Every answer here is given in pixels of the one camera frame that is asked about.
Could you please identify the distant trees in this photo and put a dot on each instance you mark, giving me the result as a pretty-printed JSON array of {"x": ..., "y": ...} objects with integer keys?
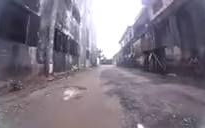
[{"x": 105, "y": 60}]

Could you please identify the pale building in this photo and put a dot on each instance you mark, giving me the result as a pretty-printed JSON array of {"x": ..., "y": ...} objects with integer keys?
[{"x": 126, "y": 46}]

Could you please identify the reddish brown dirt road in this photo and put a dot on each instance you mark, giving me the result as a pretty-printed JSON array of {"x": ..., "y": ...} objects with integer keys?
[{"x": 96, "y": 106}]

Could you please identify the leaning wooden poles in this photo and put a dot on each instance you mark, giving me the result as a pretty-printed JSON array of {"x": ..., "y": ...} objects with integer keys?
[{"x": 155, "y": 61}]

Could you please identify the robot's own part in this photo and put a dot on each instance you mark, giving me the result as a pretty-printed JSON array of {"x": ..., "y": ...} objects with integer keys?
[{"x": 140, "y": 126}]

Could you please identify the grey weathered building, dark windows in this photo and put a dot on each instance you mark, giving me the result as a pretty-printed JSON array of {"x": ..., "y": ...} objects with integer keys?
[{"x": 20, "y": 50}]

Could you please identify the dark stained low building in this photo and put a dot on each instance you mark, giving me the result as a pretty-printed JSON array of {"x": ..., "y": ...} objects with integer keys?
[{"x": 183, "y": 36}]

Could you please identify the heap of debris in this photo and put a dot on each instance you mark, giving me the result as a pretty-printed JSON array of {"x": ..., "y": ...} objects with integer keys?
[{"x": 15, "y": 85}]

